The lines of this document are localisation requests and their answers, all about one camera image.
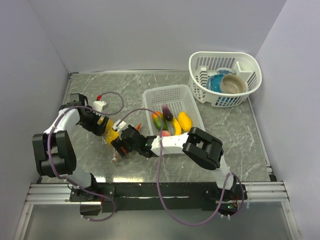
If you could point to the clear zip top bag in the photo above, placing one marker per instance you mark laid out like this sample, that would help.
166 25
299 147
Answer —
115 154

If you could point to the blue white patterned plate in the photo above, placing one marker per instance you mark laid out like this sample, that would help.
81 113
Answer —
225 71

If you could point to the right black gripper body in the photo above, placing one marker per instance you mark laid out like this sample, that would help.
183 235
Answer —
135 148

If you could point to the aluminium rail frame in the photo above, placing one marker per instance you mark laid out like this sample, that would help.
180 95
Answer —
261 210

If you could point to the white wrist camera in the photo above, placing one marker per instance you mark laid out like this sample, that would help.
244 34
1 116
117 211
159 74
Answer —
100 105
119 125

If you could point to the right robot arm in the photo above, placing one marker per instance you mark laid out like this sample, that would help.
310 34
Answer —
201 147

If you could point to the white rectangular perforated basket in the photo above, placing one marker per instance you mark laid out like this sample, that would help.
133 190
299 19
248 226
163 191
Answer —
178 98

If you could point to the fake yellow banana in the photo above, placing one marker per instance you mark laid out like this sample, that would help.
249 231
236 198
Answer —
177 127

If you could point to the fake yellow bell pepper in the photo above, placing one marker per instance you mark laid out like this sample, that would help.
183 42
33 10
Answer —
110 134

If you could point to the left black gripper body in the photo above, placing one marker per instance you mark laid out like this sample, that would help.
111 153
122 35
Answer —
90 122

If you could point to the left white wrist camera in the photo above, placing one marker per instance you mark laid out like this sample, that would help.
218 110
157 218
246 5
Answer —
100 105

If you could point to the fake green orange mango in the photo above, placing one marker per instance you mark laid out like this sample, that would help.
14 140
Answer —
159 121

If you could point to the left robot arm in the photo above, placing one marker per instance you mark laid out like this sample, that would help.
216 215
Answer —
53 147

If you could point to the fake pink peach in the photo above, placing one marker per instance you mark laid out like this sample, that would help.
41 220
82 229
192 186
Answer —
165 133

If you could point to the fake purple eggplant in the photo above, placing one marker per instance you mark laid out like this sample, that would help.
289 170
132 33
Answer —
167 113

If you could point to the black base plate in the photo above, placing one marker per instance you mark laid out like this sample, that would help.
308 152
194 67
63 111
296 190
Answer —
129 196

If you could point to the beige bowl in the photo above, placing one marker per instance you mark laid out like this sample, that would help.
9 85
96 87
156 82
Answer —
232 84

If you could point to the white round dish rack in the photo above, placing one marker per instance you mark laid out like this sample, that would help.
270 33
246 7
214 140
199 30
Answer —
203 64

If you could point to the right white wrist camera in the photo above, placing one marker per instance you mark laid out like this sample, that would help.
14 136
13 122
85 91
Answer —
119 125

